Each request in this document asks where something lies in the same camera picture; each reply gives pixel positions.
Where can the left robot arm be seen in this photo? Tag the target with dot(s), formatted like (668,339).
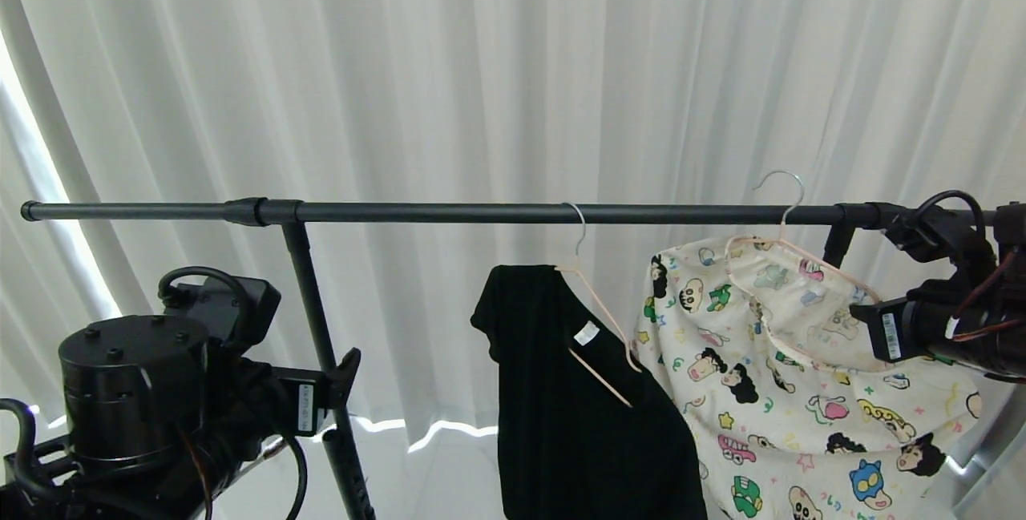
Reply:
(128,400)

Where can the black garment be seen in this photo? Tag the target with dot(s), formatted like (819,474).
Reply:
(577,408)

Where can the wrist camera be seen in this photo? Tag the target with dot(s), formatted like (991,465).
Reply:
(232,308)
(938,235)

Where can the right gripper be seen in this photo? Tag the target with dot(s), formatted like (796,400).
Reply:
(898,328)

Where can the pink clothes hanger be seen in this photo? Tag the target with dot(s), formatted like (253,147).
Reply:
(789,219)
(597,312)

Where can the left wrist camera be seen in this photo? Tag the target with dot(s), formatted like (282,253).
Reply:
(232,308)

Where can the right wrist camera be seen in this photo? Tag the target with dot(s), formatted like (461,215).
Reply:
(938,235)

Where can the white curtain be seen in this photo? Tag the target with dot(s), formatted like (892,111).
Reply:
(481,47)

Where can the black clothes rack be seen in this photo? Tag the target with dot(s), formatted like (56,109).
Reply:
(401,212)

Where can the cream printed garment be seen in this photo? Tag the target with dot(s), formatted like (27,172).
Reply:
(801,392)

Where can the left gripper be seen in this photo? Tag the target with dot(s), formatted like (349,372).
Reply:
(280,404)

